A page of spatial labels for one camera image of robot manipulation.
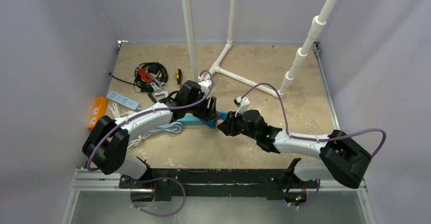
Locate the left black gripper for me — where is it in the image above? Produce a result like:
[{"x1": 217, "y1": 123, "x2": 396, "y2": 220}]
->
[{"x1": 186, "y1": 91, "x2": 216, "y2": 120}]

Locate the blue cube socket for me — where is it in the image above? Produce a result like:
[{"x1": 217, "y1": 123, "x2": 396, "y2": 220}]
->
[{"x1": 203, "y1": 111, "x2": 228, "y2": 128}]

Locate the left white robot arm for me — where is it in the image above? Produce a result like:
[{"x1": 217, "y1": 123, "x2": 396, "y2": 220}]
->
[{"x1": 82, "y1": 79, "x2": 217, "y2": 188}]

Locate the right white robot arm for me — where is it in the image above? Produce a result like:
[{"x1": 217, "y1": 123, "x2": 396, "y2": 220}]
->
[{"x1": 217, "y1": 110, "x2": 372, "y2": 189}]

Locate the teal rectangular box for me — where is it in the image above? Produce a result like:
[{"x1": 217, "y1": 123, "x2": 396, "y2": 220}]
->
[{"x1": 177, "y1": 114, "x2": 203, "y2": 126}]

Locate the yellow black screwdriver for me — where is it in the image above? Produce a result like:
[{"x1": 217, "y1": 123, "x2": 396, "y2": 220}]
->
[{"x1": 175, "y1": 69, "x2": 182, "y2": 88}]

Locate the silver adjustable wrench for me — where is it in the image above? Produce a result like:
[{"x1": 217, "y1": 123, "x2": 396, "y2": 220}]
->
[{"x1": 149, "y1": 75, "x2": 169, "y2": 98}]

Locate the small claw hammer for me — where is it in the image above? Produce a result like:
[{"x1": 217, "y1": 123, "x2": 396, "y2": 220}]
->
[{"x1": 147, "y1": 92, "x2": 159, "y2": 104}]

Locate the light blue power strip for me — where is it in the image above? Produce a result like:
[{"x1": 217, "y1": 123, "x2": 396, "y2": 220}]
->
[{"x1": 106, "y1": 90, "x2": 141, "y2": 111}]

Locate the orange power strip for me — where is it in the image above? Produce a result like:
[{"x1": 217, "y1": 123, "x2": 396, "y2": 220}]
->
[{"x1": 87, "y1": 97, "x2": 108, "y2": 129}]

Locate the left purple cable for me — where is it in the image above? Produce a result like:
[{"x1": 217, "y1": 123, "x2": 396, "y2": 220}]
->
[{"x1": 85, "y1": 70, "x2": 216, "y2": 217}]

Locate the purple cable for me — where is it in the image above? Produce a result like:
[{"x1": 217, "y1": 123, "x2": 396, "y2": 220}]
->
[
  {"x1": 239, "y1": 82, "x2": 387, "y2": 210},
  {"x1": 85, "y1": 70, "x2": 216, "y2": 217}
]

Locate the light blue coiled cord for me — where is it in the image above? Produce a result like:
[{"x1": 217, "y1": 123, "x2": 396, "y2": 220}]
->
[{"x1": 141, "y1": 121, "x2": 183, "y2": 137}]

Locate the black coiled cable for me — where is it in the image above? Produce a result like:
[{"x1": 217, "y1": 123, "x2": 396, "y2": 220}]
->
[{"x1": 106, "y1": 62, "x2": 169, "y2": 93}]

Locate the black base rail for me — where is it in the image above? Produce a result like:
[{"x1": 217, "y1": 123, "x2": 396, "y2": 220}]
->
[{"x1": 119, "y1": 168, "x2": 317, "y2": 205}]

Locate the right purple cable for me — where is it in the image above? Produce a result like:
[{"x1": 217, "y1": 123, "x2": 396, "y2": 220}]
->
[{"x1": 239, "y1": 82, "x2": 387, "y2": 210}]

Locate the white PVC pipe frame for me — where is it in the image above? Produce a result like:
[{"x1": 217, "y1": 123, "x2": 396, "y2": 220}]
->
[{"x1": 179, "y1": 0, "x2": 351, "y2": 99}]

